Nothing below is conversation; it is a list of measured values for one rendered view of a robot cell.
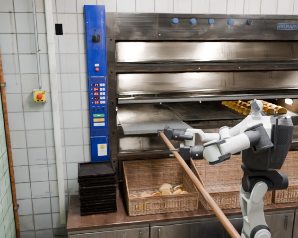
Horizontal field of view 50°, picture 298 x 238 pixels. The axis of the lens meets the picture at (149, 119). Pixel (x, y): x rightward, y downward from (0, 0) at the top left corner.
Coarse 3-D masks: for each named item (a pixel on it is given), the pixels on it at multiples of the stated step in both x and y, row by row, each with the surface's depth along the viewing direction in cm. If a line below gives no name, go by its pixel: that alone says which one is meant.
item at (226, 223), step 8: (168, 144) 215; (176, 152) 199; (184, 168) 177; (192, 176) 165; (200, 184) 155; (200, 192) 151; (208, 200) 141; (216, 208) 133; (224, 216) 127; (224, 224) 123; (232, 232) 117
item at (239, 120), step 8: (184, 120) 291; (192, 120) 291; (200, 120) 291; (208, 120) 291; (216, 120) 291; (224, 120) 292; (232, 120) 293; (240, 120) 295; (296, 120) 305; (120, 128) 276
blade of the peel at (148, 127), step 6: (174, 120) 290; (180, 120) 290; (126, 126) 271; (132, 126) 271; (138, 126) 271; (144, 126) 271; (150, 126) 271; (156, 126) 271; (162, 126) 271; (174, 126) 271; (180, 126) 271; (186, 126) 271; (126, 132) 248; (132, 132) 249; (138, 132) 250; (144, 132) 251; (150, 132) 251; (156, 132) 252
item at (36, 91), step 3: (33, 90) 250; (36, 90) 250; (39, 90) 250; (42, 90) 251; (45, 90) 251; (33, 93) 250; (36, 93) 250; (39, 93) 251; (42, 93) 251; (45, 93) 252; (36, 96) 251; (42, 96) 252; (45, 96) 252; (36, 99) 251; (39, 99) 252; (42, 99) 252; (45, 99) 253
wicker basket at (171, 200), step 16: (144, 160) 286; (160, 160) 288; (128, 176) 283; (144, 176) 285; (160, 176) 289; (176, 176) 291; (128, 192) 247; (192, 192) 265; (128, 208) 247; (144, 208) 246; (160, 208) 248; (176, 208) 255; (192, 208) 253
